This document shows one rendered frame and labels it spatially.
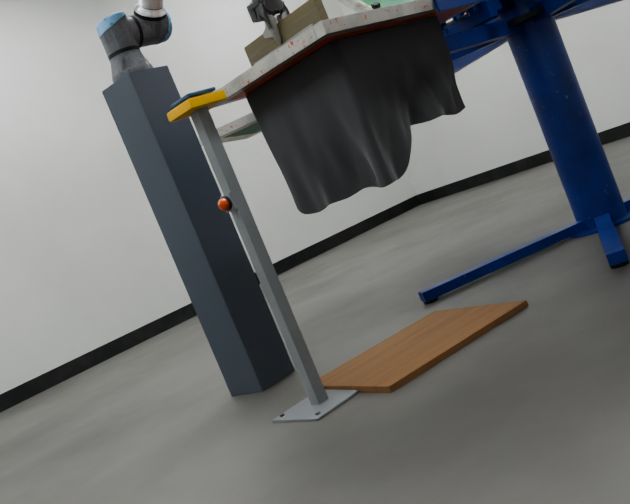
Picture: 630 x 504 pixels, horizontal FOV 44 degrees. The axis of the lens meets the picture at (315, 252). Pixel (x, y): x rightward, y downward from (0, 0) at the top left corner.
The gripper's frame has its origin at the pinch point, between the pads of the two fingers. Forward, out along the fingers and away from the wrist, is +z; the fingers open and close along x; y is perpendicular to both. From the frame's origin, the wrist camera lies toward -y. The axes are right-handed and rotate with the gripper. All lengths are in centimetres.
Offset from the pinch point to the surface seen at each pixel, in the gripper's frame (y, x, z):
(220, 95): 5.3, 27.0, 10.1
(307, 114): -2.2, 5.5, 23.6
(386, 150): -21.3, 0.2, 42.2
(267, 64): -3.8, 14.2, 6.9
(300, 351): 9, 32, 87
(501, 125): 250, -458, 59
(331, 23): -29.4, 11.0, 6.1
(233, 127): 94, -42, 8
